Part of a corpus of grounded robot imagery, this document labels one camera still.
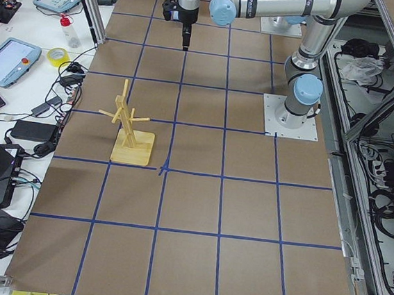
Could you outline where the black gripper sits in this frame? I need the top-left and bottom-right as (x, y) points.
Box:
(178, 6), (199, 51)

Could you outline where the wooden cup rack stand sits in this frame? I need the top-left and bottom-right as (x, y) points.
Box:
(99, 79), (156, 166)

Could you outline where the clear bottle red cap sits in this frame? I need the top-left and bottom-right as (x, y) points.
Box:
(60, 14), (81, 49)

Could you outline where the yellow tape roll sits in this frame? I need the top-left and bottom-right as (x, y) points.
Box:
(47, 47), (70, 67)

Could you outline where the blue teach pendant near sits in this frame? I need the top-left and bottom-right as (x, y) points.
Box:
(0, 37), (42, 88)

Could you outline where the white crumpled cloth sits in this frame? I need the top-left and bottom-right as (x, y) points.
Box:
(340, 57), (384, 85)

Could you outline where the black power adapter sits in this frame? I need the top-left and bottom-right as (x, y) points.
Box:
(10, 120), (56, 142)

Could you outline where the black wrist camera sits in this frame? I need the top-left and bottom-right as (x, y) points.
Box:
(163, 0), (179, 22)

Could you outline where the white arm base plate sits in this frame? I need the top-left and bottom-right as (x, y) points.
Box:
(263, 94), (318, 142)
(260, 17), (302, 39)

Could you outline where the aluminium frame post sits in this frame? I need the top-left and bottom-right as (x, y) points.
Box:
(81, 0), (106, 45)

